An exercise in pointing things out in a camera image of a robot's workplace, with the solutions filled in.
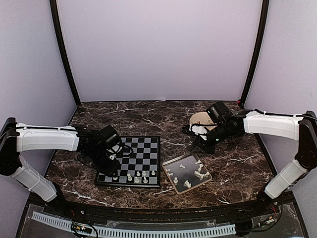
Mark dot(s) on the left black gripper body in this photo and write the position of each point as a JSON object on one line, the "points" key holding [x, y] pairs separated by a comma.
{"points": [[101, 164]]}

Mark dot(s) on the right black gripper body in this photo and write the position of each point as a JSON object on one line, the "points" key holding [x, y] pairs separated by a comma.
{"points": [[222, 133]]}

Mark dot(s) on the white queen chess piece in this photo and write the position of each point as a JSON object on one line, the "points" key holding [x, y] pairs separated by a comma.
{"points": [[129, 177]]}

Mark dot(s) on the black grey chessboard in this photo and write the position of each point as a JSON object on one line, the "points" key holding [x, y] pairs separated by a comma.
{"points": [[139, 154]]}

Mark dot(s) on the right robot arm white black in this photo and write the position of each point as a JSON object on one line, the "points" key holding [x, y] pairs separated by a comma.
{"points": [[291, 139]]}

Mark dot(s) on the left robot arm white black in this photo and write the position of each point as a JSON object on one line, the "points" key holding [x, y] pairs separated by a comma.
{"points": [[18, 140]]}

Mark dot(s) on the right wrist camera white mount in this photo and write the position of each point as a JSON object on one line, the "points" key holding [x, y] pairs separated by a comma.
{"points": [[194, 130]]}

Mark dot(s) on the grey slotted cable duct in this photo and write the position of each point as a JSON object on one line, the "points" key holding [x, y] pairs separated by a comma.
{"points": [[84, 230]]}

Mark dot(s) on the black front rail base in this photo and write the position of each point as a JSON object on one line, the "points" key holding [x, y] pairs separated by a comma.
{"points": [[282, 219]]}

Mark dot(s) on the right black frame post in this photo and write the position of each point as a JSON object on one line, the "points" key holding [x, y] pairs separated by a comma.
{"points": [[256, 53]]}

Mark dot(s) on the black frame post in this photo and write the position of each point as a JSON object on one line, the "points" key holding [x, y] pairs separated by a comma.
{"points": [[256, 53], [62, 51]]}

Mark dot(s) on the left black frame post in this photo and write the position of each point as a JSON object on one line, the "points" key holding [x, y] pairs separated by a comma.
{"points": [[62, 51]]}

